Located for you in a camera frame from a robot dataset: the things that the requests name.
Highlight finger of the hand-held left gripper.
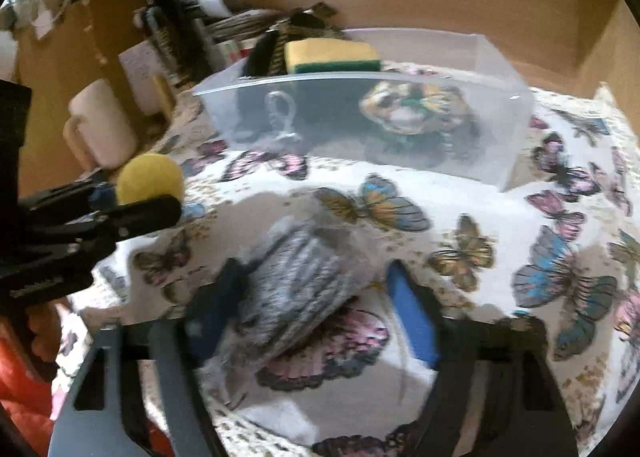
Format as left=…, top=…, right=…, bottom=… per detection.
left=95, top=195, right=183, bottom=240
left=75, top=179, right=121, bottom=210

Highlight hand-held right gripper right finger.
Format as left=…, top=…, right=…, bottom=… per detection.
left=385, top=259, right=587, bottom=457

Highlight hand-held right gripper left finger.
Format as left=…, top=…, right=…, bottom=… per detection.
left=47, top=257, right=251, bottom=457

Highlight yellow pom-pom ball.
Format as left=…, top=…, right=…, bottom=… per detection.
left=116, top=153, right=186, bottom=205

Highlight grey striped cloth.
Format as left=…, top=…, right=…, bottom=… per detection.
left=200, top=207, right=387, bottom=390

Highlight clear plastic storage box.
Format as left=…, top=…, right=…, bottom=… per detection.
left=192, top=29, right=536, bottom=194

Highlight multicolour plush toy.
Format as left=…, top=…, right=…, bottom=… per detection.
left=359, top=79, right=482, bottom=158

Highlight yellow green sponge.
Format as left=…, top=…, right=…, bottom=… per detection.
left=283, top=39, right=382, bottom=76

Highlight person's left hand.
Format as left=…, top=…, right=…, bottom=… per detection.
left=24, top=304, right=68, bottom=365

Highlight white mug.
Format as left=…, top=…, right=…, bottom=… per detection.
left=62, top=78, right=139, bottom=171

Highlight white paper card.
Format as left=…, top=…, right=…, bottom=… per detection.
left=118, top=43, right=168, bottom=115

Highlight butterfly printed tablecloth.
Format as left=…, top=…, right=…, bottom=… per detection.
left=55, top=62, right=640, bottom=457

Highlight orange garment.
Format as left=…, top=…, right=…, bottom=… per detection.
left=0, top=317, right=68, bottom=443

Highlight white clasp keyring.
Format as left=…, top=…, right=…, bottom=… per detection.
left=265, top=89, right=302, bottom=144

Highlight dark glass bottle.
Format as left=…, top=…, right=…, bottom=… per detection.
left=132, top=0, right=187, bottom=80

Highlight stack of papers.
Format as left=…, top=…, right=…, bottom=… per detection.
left=174, top=0, right=288, bottom=68

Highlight beaded string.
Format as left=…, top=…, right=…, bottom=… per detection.
left=80, top=0, right=110, bottom=70

